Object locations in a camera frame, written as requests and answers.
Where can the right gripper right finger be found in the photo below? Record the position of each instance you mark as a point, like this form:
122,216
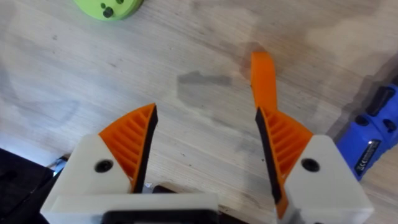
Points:
298,161

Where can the green disc with holes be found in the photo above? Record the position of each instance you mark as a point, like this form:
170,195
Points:
109,8

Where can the blue electric screwdriver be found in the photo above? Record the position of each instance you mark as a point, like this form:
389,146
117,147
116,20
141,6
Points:
371,132

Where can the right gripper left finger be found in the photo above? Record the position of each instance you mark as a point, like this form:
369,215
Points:
119,149

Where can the orange ribbed wedge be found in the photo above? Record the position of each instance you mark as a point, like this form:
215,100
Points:
263,81

